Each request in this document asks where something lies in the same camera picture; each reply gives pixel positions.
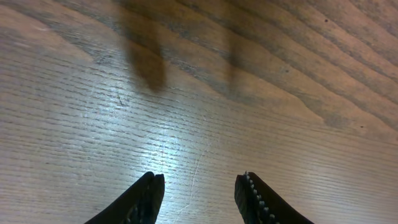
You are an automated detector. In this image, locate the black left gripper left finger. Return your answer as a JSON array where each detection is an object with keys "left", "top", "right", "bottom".
[{"left": 85, "top": 172, "right": 165, "bottom": 224}]

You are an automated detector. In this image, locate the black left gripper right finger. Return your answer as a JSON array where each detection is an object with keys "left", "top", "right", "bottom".
[{"left": 234, "top": 172, "right": 313, "bottom": 224}]

